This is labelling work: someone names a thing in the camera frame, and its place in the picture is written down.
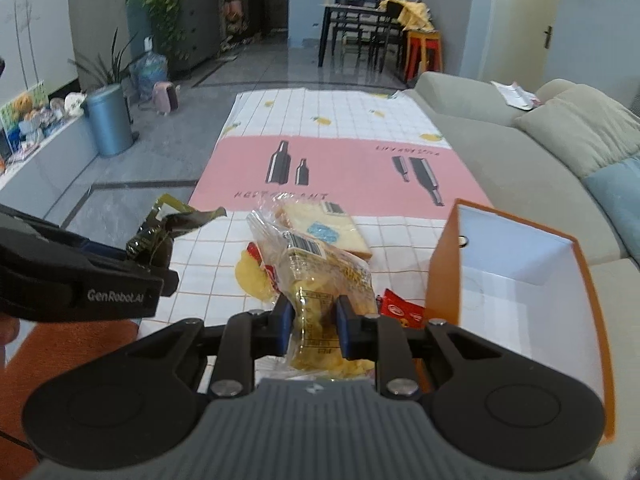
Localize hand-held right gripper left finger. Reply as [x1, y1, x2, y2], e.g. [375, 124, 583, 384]
[120, 294, 297, 398]

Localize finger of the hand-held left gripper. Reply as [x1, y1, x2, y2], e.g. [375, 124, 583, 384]
[0, 204, 130, 262]
[149, 265, 180, 314]

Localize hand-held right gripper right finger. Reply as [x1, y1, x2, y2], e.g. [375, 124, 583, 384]
[335, 295, 506, 398]

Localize yellow chips packet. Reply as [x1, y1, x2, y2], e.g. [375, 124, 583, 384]
[234, 232, 377, 383]

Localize green snack packet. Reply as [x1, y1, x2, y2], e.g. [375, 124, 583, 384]
[124, 194, 228, 273]

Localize red snack packet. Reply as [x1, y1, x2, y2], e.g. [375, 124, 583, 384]
[376, 287, 426, 331]

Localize clear bread packet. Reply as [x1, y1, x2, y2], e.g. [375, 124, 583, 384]
[246, 196, 375, 262]

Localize orange cardboard box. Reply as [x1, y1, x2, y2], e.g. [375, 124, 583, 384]
[425, 199, 617, 446]

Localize orange mat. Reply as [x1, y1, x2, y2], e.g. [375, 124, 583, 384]
[0, 317, 141, 480]

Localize low grey sideboard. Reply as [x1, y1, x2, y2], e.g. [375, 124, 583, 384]
[0, 110, 101, 191]

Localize blue grey trash bin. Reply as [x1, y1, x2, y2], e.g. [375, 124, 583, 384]
[82, 84, 135, 158]

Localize pile of colourful trinkets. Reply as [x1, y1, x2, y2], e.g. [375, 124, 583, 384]
[0, 82, 86, 161]

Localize pink space heater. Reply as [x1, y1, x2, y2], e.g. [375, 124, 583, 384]
[152, 81, 181, 113]

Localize pink white printed tablecloth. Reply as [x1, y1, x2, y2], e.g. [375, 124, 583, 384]
[137, 87, 496, 396]

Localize spiky potted plant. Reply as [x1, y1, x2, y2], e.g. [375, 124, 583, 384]
[70, 30, 146, 96]

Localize clear water jug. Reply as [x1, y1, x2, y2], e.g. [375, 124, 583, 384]
[132, 37, 168, 101]

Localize grey sofa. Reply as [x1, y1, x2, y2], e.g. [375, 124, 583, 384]
[402, 71, 640, 441]

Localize grey cabinet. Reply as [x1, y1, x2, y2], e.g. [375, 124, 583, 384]
[167, 0, 223, 73]

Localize shelf with flowers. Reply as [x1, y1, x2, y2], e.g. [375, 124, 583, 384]
[220, 0, 251, 51]

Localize loose papers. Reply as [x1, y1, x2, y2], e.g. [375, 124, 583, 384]
[490, 80, 543, 111]

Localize black dining chair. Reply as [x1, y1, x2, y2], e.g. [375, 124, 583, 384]
[369, 0, 408, 73]
[330, 0, 368, 56]

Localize orange stool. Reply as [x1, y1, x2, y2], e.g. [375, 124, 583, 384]
[404, 29, 445, 81]

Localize light blue cushion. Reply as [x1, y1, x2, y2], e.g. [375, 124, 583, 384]
[582, 157, 640, 256]

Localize beige cushion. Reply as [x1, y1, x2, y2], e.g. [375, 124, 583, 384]
[515, 82, 640, 178]

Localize black dining table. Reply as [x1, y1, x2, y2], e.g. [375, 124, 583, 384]
[317, 2, 406, 68]

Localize yellow cloth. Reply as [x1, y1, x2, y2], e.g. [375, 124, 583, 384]
[382, 0, 432, 31]

